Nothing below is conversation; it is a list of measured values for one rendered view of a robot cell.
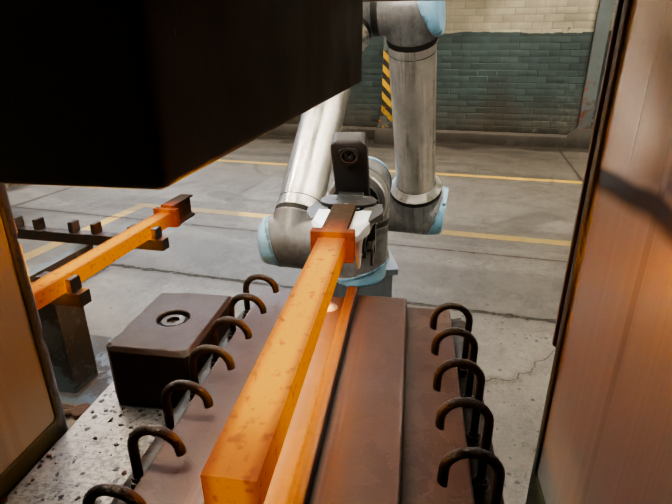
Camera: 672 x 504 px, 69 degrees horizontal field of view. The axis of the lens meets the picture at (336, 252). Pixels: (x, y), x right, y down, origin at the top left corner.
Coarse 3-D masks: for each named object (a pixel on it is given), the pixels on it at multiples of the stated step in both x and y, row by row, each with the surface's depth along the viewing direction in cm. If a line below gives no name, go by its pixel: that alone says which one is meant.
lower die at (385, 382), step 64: (256, 320) 47; (384, 320) 48; (448, 320) 50; (320, 384) 37; (384, 384) 38; (448, 384) 40; (192, 448) 32; (320, 448) 32; (384, 448) 32; (448, 448) 34
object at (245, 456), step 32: (320, 256) 46; (352, 256) 51; (320, 288) 41; (288, 320) 36; (320, 320) 38; (288, 352) 32; (256, 384) 29; (288, 384) 29; (256, 416) 27; (288, 416) 29; (224, 448) 25; (256, 448) 25; (224, 480) 23; (256, 480) 23
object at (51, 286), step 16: (160, 208) 93; (176, 208) 93; (144, 224) 87; (160, 224) 89; (176, 224) 93; (112, 240) 79; (128, 240) 80; (144, 240) 85; (80, 256) 73; (96, 256) 73; (112, 256) 76; (64, 272) 68; (80, 272) 70; (96, 272) 73; (32, 288) 63; (48, 288) 64; (64, 288) 67
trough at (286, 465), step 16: (336, 304) 51; (336, 320) 48; (320, 336) 46; (320, 352) 43; (320, 368) 41; (304, 384) 39; (304, 400) 37; (304, 416) 36; (288, 432) 34; (304, 432) 34; (288, 448) 33; (288, 464) 32; (272, 480) 30; (288, 480) 30; (272, 496) 29
